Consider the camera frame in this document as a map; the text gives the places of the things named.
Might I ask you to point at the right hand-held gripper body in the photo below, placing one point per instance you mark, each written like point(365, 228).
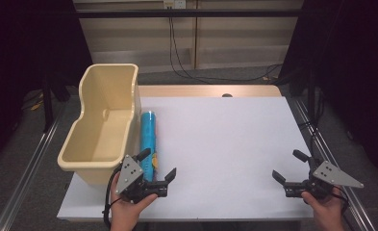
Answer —
point(331, 176)

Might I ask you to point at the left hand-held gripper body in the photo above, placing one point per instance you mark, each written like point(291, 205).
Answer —
point(130, 174)

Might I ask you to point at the blue cylindrical can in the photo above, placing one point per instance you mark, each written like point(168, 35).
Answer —
point(147, 134)

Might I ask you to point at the beige plastic bin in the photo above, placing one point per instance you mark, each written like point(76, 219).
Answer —
point(106, 134)

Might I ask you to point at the person's right hand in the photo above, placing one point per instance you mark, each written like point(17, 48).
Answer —
point(324, 208)

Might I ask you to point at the person's left hand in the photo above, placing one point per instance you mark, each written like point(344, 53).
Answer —
point(124, 211)

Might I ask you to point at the black metal stand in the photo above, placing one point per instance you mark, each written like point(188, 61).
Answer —
point(47, 102)
point(311, 96)

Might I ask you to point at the white table mat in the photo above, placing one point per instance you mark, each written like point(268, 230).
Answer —
point(225, 144)

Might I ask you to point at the dark curtain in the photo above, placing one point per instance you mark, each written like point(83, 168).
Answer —
point(356, 73)
point(20, 57)

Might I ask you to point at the aluminium floor rail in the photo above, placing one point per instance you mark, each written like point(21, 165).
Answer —
point(26, 173)
point(334, 154)

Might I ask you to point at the black horizontal frame bar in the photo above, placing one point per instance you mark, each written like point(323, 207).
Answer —
point(189, 13)

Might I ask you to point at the white wall socket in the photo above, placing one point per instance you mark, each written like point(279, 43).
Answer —
point(174, 4)

